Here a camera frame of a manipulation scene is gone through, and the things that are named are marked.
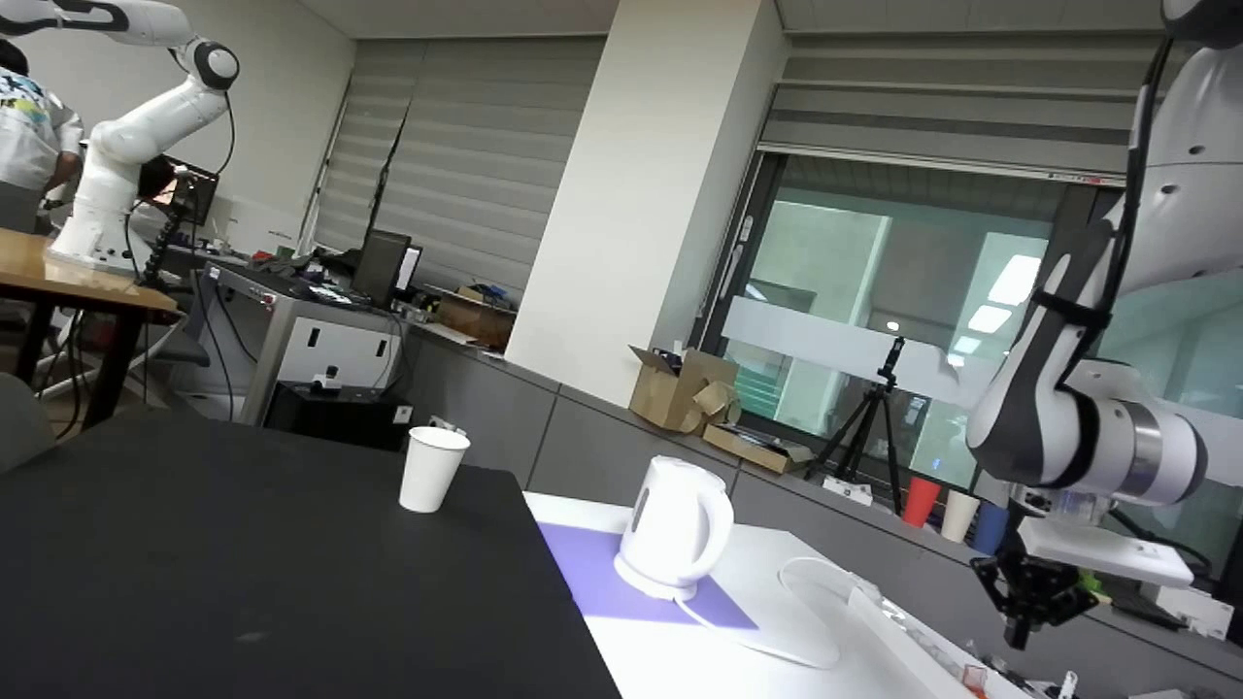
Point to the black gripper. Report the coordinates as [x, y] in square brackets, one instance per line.
[1029, 593]

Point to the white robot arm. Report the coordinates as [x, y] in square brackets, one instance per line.
[1082, 444]

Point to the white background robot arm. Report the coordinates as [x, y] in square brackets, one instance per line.
[120, 144]

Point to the blue cup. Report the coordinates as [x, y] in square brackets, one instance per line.
[989, 529]

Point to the red cup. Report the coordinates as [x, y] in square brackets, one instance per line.
[916, 503]

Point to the white electric kettle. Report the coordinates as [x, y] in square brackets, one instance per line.
[678, 529]

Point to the cardboard box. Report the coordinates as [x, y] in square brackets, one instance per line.
[679, 391]

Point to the purple mat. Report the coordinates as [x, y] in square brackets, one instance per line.
[583, 561]

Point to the white paper cup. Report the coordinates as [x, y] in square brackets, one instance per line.
[429, 466]

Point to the black monitor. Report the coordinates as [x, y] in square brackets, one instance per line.
[387, 264]

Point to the grey cabinet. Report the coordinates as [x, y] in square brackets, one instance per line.
[309, 338]

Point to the black table mat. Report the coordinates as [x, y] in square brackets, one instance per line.
[163, 556]

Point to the wooden table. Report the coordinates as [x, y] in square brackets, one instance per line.
[32, 272]

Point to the person in patterned shirt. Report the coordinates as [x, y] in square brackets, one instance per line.
[41, 141]

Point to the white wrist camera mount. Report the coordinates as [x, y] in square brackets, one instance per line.
[1073, 534]

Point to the black camera tripod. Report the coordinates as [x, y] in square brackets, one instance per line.
[840, 457]

